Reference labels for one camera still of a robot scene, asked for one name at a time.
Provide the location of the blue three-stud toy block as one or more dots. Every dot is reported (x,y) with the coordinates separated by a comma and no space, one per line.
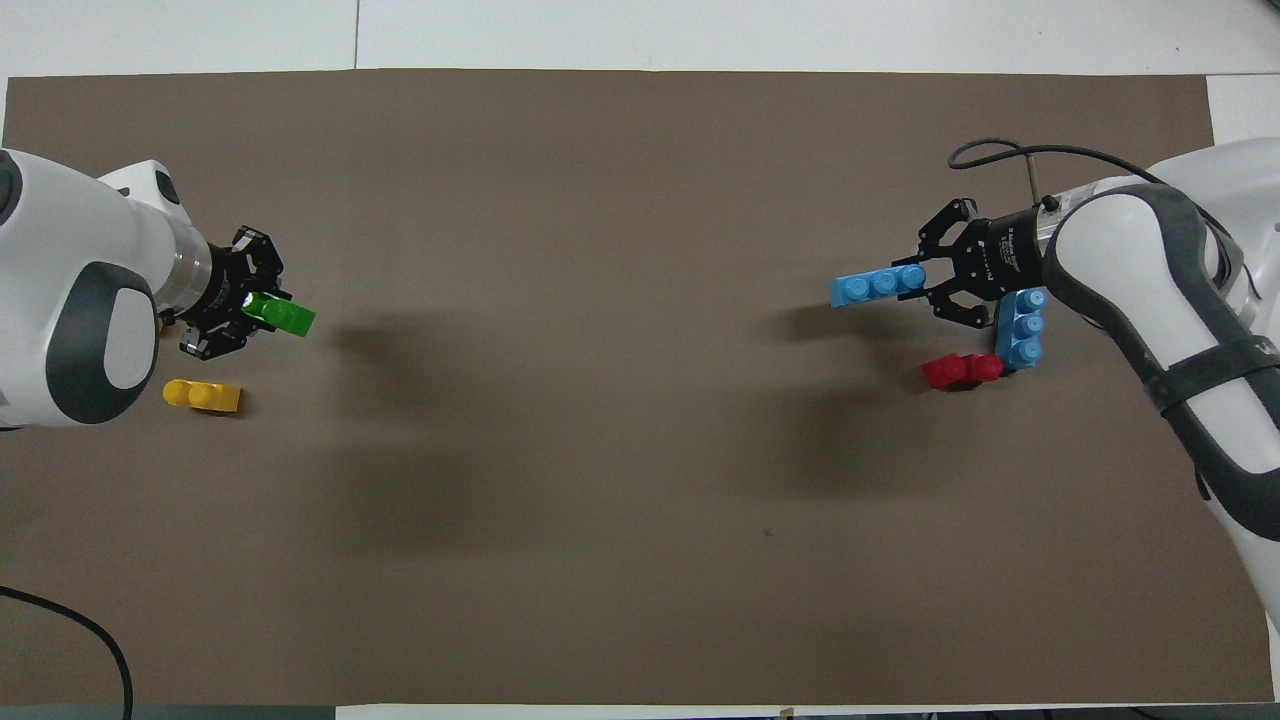
(1022,335)
(875,286)

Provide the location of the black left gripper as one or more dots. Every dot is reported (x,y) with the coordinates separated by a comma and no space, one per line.
(220,295)

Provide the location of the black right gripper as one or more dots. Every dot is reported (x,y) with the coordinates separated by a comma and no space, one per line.
(1000,260)

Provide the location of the green two-stud toy block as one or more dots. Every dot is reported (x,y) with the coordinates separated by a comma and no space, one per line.
(285,315)

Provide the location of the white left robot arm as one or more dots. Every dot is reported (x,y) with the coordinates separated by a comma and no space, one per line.
(70,290)

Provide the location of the brown paper table mat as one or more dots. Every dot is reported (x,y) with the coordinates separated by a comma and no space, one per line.
(600,450)

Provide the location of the red two-stud toy block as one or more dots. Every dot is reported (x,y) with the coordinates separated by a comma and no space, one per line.
(955,372)

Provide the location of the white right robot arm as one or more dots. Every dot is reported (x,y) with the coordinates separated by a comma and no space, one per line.
(1180,320)

